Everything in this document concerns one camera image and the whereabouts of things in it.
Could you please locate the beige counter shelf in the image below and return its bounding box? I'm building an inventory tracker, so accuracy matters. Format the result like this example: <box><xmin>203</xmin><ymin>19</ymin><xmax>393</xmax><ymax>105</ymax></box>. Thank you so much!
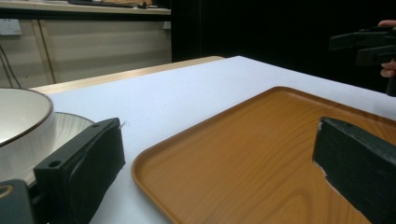
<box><xmin>0</xmin><ymin>0</ymin><xmax>172</xmax><ymax>17</ymax></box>

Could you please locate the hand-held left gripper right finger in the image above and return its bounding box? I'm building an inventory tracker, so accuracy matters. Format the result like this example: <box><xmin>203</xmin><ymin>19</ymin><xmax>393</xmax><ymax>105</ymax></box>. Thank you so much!
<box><xmin>312</xmin><ymin>117</ymin><xmax>396</xmax><ymax>224</ymax></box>

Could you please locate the white bowl with dark rim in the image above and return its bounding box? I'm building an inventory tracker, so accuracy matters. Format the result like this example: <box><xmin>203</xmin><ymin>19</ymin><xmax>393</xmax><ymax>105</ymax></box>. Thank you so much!
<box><xmin>0</xmin><ymin>88</ymin><xmax>55</xmax><ymax>185</ymax></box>

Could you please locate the white ribbed plate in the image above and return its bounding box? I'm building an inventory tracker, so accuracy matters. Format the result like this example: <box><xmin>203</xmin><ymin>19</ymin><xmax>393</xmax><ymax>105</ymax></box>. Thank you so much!
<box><xmin>26</xmin><ymin>111</ymin><xmax>96</xmax><ymax>188</ymax></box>

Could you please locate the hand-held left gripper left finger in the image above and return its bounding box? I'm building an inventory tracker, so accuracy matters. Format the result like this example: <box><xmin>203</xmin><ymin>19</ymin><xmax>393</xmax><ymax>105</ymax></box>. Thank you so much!
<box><xmin>33</xmin><ymin>117</ymin><xmax>126</xmax><ymax>224</ymax></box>

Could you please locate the dark cable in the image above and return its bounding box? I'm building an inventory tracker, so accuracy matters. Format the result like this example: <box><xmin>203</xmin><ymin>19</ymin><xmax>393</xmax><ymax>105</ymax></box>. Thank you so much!
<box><xmin>0</xmin><ymin>45</ymin><xmax>22</xmax><ymax>90</ymax></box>

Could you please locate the wooden serving tray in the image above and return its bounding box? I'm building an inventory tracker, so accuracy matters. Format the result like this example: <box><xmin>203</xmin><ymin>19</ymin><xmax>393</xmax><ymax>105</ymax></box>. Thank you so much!
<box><xmin>131</xmin><ymin>86</ymin><xmax>396</xmax><ymax>224</ymax></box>

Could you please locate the black curtain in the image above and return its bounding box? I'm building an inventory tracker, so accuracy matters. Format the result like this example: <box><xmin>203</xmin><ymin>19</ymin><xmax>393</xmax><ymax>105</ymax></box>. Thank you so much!
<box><xmin>170</xmin><ymin>0</ymin><xmax>396</xmax><ymax>94</ymax></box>

